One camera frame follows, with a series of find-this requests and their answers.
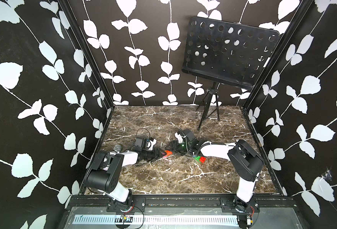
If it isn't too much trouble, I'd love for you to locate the green lego brick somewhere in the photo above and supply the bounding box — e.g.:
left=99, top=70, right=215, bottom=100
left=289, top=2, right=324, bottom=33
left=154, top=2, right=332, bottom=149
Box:
left=194, top=156, right=201, bottom=162

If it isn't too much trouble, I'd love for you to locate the red lego brick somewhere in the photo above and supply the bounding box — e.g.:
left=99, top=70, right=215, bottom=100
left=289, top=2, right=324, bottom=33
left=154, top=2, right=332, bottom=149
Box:
left=199, top=156, right=206, bottom=163

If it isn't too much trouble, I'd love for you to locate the orange lego brick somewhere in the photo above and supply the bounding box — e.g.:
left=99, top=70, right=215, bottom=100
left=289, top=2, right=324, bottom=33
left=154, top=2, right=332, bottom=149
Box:
left=165, top=150, right=173, bottom=156

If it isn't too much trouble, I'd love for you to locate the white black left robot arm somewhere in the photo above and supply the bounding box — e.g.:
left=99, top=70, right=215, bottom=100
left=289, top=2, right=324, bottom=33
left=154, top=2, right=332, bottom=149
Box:
left=84, top=137, right=167, bottom=205

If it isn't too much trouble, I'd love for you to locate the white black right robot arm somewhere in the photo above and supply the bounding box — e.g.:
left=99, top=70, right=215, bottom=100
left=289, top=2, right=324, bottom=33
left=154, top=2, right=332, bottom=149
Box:
left=165, top=129, right=264, bottom=213

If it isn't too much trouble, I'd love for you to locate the black music stand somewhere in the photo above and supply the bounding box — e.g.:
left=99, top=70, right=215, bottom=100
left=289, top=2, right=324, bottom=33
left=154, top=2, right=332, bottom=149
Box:
left=181, top=16, right=280, bottom=122

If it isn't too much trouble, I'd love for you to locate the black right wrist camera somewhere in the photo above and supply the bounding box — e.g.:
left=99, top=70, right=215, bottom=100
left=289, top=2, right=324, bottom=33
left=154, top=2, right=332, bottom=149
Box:
left=179, top=129, right=198, bottom=148

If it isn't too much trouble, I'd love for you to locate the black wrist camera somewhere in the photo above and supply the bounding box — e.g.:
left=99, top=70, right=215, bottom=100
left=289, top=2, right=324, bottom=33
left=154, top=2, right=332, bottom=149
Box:
left=132, top=137, right=151, bottom=152
left=179, top=129, right=198, bottom=148

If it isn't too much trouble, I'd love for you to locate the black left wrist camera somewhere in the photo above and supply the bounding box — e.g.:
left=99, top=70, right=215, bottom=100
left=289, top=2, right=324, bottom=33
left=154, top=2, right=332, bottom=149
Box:
left=132, top=137, right=151, bottom=152

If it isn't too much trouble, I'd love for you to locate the white perforated cable duct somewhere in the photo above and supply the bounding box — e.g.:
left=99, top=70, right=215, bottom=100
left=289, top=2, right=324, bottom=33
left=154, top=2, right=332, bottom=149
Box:
left=72, top=215, right=238, bottom=226

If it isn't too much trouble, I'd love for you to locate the black mounting rail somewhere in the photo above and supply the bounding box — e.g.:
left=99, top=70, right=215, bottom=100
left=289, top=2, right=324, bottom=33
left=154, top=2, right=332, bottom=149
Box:
left=106, top=195, right=298, bottom=214

